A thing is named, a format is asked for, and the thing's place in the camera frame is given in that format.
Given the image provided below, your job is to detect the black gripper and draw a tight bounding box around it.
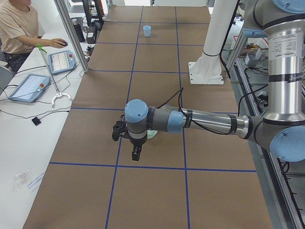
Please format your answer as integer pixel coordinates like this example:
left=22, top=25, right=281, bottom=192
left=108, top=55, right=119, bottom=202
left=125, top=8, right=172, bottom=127
left=128, top=130, right=146, bottom=161

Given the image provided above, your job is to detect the light green bowl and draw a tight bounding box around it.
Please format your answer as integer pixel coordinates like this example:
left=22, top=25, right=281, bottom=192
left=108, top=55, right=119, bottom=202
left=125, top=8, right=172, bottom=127
left=147, top=130, right=158, bottom=139

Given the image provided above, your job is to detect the light blue plastic cup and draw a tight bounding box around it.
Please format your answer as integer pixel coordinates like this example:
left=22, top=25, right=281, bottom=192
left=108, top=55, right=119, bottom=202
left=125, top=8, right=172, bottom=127
left=143, top=25, right=152, bottom=37

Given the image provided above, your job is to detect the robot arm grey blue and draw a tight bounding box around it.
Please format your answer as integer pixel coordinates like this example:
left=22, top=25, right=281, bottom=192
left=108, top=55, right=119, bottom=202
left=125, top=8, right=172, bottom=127
left=112, top=0, right=305, bottom=162

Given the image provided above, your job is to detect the small black square pad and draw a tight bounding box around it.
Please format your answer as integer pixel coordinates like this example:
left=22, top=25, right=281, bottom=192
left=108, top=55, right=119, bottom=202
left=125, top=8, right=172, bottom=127
left=31, top=117, right=41, bottom=126

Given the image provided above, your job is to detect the teach pendant far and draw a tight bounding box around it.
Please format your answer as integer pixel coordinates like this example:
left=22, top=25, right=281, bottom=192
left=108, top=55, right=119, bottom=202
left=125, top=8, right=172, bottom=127
left=48, top=50, right=76, bottom=74

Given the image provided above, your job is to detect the teach pendant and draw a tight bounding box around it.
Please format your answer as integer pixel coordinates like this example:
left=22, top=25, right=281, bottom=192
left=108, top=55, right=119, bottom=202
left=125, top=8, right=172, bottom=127
left=48, top=50, right=76, bottom=74
left=9, top=73, right=51, bottom=103

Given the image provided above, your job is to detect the black power adapter box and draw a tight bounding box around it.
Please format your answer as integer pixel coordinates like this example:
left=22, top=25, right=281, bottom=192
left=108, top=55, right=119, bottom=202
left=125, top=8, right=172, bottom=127
left=86, top=26, right=97, bottom=44

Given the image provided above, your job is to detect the teach pendant near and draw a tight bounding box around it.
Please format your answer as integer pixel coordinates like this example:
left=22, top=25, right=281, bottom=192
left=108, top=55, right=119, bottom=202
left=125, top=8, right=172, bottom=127
left=9, top=73, right=51, bottom=103

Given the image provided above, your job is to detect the clear plastic bag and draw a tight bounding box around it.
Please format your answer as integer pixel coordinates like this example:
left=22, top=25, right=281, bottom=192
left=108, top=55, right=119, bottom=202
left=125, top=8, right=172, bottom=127
left=12, top=168, right=32, bottom=191

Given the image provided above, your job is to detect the black bottle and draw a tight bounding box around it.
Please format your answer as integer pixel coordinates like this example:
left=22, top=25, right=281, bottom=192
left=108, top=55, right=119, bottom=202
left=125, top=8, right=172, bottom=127
left=72, top=19, right=85, bottom=42

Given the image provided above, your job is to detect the reacher grabber stick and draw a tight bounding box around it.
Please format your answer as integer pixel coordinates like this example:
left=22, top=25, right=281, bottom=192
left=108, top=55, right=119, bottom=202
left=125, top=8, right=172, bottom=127
left=36, top=43, right=71, bottom=107

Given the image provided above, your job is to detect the grey metal box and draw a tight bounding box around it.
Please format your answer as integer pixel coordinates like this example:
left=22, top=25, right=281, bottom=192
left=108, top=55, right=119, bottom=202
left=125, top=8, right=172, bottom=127
left=244, top=49, right=262, bottom=67

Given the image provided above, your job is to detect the person in beige shirt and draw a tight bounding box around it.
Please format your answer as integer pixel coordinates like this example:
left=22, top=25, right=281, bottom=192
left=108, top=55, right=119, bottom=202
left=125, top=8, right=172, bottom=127
left=0, top=0, right=65, bottom=73

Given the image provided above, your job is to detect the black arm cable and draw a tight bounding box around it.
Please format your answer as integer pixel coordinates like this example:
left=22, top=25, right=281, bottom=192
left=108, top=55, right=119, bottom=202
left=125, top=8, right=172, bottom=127
left=156, top=87, right=239, bottom=134

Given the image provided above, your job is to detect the white camera pedestal column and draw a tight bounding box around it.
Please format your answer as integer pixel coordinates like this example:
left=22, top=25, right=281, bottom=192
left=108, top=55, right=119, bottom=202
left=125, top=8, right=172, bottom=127
left=188, top=0, right=239, bottom=85

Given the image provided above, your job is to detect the aluminium frame post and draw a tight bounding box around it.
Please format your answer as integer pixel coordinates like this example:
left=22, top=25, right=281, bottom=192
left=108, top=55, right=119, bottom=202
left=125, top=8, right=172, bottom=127
left=54, top=0, right=89, bottom=73

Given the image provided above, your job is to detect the aluminium frame rack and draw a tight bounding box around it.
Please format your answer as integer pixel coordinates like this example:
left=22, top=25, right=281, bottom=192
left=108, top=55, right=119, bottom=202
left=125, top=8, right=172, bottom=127
left=227, top=33, right=305, bottom=229

